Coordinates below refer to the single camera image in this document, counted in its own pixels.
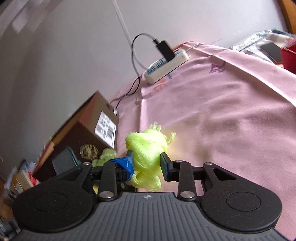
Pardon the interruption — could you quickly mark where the pink bedsheet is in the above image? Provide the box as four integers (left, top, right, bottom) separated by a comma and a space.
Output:
109, 41, 296, 239

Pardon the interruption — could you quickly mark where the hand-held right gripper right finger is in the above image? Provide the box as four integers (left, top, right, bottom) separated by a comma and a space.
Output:
160, 152, 237, 201

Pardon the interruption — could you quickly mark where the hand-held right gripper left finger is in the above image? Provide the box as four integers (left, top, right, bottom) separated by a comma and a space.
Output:
76, 151, 134, 202

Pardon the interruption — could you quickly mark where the black charger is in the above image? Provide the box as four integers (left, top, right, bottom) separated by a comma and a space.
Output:
152, 39, 175, 62

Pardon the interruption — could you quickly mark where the neon yellow mesh cloth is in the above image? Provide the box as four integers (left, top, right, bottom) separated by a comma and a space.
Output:
125, 122, 176, 192

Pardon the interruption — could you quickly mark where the clear plastic packaging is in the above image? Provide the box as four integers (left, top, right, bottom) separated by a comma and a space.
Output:
230, 30, 296, 61

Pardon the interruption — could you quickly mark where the black charger cable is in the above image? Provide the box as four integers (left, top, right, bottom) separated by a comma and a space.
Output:
110, 34, 158, 109

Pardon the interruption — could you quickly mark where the white power strip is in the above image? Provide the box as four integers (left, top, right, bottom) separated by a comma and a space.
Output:
144, 48, 189, 84

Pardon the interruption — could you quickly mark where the black smartphone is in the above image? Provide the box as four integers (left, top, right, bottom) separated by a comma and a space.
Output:
260, 42, 284, 64

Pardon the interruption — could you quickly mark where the red container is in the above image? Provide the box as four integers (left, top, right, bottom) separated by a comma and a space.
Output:
280, 45, 296, 75

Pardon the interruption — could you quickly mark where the white power strip cord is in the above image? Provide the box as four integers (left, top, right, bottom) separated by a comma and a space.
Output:
112, 0, 149, 70

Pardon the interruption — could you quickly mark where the green towel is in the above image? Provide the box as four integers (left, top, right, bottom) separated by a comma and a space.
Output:
92, 148, 117, 167

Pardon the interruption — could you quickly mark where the yellow paper bag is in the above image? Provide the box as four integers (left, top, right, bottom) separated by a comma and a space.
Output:
14, 169, 35, 193

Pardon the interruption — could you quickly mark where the brown cardboard box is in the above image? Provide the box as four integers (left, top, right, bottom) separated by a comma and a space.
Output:
32, 91, 120, 183

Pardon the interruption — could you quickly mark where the wooden furniture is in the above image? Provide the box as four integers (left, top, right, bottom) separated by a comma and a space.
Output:
277, 0, 296, 33

